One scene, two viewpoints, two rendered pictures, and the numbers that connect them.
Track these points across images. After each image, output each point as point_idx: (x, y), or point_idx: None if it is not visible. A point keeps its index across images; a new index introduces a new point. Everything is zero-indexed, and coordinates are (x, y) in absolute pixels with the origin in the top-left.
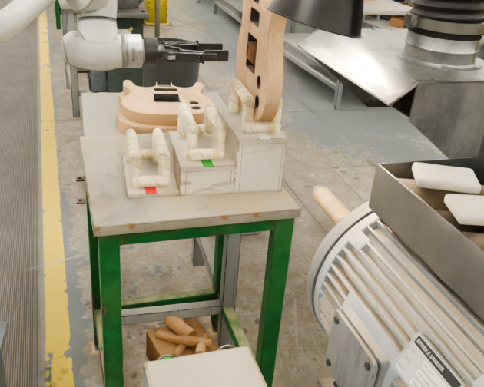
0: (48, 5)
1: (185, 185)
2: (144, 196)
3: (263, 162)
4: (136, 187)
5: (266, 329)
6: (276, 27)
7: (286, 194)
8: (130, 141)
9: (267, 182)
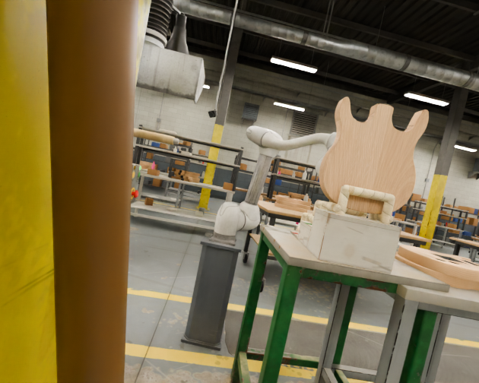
0: (306, 141)
1: (299, 232)
2: (292, 233)
3: (318, 229)
4: (298, 232)
5: (261, 365)
6: (338, 128)
7: (312, 259)
8: None
9: (315, 248)
